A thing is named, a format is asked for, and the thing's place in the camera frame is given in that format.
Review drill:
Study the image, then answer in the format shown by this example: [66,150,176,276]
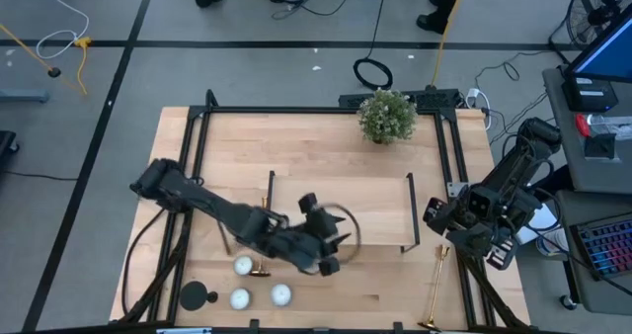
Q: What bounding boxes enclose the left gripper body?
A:
[276,191,342,278]

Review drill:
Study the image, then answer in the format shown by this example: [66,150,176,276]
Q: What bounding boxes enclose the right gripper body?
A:
[443,195,517,259]

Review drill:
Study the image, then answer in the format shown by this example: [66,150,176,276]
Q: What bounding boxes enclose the gold candlestick holder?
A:
[248,195,273,279]
[417,244,451,332]

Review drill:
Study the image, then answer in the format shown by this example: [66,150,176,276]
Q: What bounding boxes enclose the red leaf candle tin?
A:
[270,283,293,308]

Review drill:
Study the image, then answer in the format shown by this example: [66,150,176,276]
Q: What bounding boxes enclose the blue floral candle tin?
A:
[228,288,252,311]

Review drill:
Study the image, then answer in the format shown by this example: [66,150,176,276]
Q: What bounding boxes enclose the black candlestick holder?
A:
[178,280,219,312]

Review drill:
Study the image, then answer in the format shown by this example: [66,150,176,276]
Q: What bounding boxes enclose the purple patterned candle tin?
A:
[232,254,255,277]

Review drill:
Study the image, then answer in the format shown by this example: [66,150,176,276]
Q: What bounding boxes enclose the thin dark stick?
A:
[216,219,233,256]

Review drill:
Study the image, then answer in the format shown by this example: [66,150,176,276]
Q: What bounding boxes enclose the wooden riser shelf black legs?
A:
[265,169,422,255]

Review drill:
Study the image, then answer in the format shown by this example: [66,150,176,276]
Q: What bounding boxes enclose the dark grey desk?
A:
[555,190,632,316]

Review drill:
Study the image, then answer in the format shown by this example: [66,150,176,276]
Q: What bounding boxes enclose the potted green artificial plant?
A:
[356,87,420,146]

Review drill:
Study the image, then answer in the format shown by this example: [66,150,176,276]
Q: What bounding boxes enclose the RGB backlit keyboard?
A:
[571,213,632,282]

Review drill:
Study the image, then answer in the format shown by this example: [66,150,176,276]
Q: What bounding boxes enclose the grey side cart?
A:
[541,65,632,196]

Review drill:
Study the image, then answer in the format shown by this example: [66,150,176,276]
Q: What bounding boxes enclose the black perforated box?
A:
[338,87,464,112]

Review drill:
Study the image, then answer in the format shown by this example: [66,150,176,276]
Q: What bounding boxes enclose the white power adapter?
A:
[465,86,494,131]

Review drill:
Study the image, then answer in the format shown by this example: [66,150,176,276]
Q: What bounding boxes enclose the small black printer box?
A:
[561,75,619,114]

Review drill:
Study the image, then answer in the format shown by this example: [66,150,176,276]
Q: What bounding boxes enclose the computer monitor blue screen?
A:
[564,5,632,85]

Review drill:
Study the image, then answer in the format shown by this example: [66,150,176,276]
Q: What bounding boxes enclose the black floor fan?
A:
[564,0,632,49]

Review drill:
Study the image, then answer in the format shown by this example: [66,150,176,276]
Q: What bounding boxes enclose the black camera cable loop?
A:
[300,203,362,276]

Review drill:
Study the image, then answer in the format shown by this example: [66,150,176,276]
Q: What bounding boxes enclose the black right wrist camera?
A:
[465,187,497,217]

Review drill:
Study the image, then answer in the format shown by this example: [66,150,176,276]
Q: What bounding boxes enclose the coiled black floor cable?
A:
[352,0,395,92]

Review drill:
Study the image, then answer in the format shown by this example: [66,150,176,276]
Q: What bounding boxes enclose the silver bracket strip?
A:
[155,326,213,334]

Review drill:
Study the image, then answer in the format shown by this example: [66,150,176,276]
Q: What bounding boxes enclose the red handled tool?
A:
[574,113,593,139]

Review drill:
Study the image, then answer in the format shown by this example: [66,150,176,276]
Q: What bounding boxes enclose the yellow power cord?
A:
[431,0,469,91]

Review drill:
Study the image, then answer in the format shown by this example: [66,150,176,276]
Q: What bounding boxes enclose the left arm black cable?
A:
[120,206,172,318]

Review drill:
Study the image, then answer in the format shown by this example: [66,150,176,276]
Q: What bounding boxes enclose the yellow plug cord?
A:
[72,36,94,97]

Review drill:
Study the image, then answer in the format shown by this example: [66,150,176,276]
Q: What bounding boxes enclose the yellow hanging cable black ball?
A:
[0,22,85,94]

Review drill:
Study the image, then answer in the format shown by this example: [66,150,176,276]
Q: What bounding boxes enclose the white floor cable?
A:
[35,0,91,61]

